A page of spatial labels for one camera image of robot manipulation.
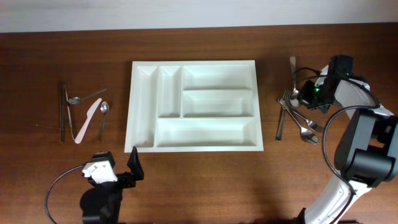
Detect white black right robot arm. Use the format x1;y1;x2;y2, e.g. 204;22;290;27
294;55;397;223

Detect large steel spoon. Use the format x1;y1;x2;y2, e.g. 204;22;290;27
278;99;318;144

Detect small steel teaspoon upright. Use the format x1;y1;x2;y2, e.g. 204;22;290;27
98;101;109;141

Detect steel kitchen tongs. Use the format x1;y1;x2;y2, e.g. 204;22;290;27
59;82;75;143

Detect small steel teaspoon angled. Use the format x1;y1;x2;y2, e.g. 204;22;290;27
68;88;107;105

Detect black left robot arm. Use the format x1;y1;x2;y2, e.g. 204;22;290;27
80;147;144;224

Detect pink plastic knife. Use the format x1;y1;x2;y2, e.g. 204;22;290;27
75;98;102;144

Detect steel fork diagonal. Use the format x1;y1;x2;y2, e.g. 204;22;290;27
278;99;324;133

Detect white plastic cutlery tray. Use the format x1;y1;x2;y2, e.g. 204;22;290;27
124;60;264;152

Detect steel fork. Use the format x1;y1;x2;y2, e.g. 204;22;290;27
275;90;291;141

